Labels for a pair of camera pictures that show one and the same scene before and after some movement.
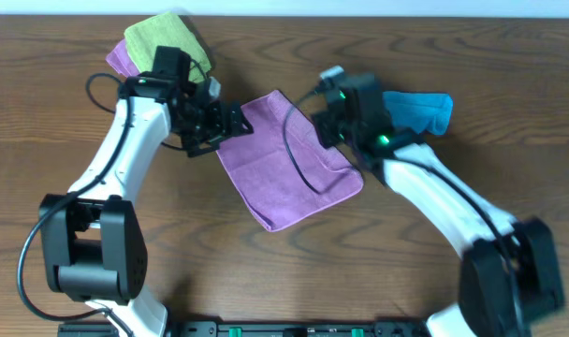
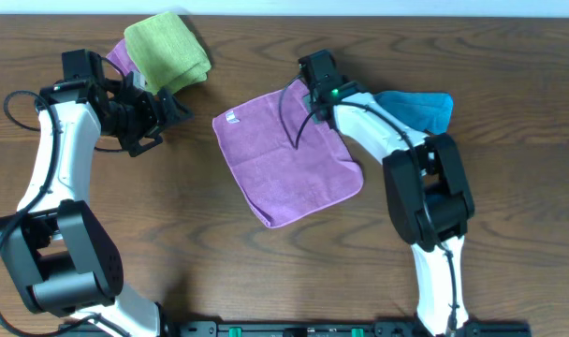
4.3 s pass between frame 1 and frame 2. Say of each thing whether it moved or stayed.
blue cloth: stayed
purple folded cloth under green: stayed
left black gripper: moved
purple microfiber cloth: stayed
